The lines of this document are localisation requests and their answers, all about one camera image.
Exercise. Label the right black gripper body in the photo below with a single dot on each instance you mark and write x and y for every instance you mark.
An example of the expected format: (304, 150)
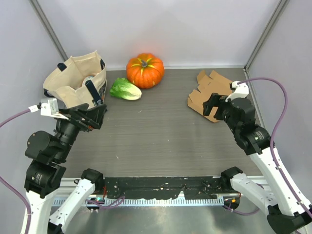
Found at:
(223, 111)

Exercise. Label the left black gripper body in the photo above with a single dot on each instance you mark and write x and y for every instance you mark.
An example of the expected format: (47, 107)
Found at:
(77, 121)

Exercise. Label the brown cardboard paper box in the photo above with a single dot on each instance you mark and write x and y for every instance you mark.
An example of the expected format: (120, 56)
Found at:
(207, 84)

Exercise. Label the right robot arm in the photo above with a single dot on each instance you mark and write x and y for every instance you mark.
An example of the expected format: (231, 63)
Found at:
(285, 207)

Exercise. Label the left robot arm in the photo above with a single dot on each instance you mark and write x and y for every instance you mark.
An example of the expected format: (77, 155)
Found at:
(48, 153)

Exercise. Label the beige canvas tote bag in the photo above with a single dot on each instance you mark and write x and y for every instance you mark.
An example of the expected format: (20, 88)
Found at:
(78, 80)

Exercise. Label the green lettuce head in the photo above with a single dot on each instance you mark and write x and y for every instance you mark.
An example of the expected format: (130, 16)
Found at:
(124, 89)

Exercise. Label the orange pumpkin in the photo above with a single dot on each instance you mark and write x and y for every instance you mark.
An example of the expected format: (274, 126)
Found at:
(145, 70)

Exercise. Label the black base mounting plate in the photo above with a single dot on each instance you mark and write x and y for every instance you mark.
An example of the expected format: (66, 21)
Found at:
(164, 188)

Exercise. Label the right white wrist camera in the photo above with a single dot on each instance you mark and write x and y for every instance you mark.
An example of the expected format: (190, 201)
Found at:
(238, 91)

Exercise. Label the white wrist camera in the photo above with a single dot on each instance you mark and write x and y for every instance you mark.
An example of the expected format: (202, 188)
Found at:
(238, 91)
(49, 108)

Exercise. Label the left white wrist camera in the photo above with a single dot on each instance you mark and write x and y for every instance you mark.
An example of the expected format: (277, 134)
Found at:
(49, 108)

